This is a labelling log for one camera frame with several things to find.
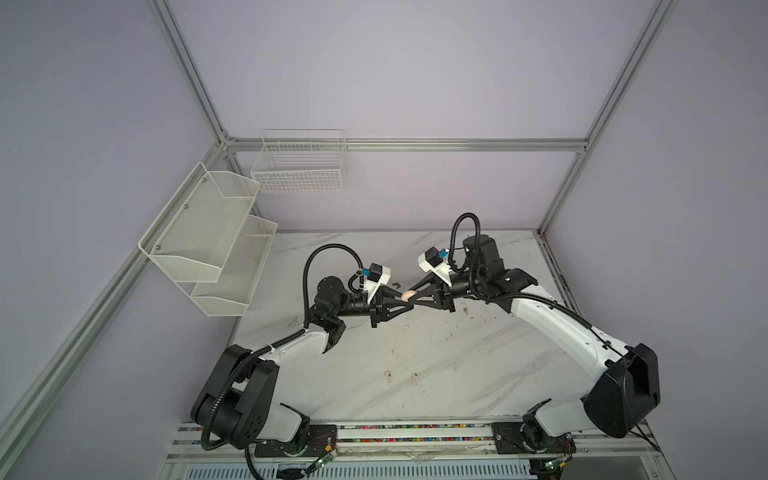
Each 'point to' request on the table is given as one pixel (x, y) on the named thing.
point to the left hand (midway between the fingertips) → (409, 305)
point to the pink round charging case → (406, 295)
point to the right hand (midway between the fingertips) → (408, 299)
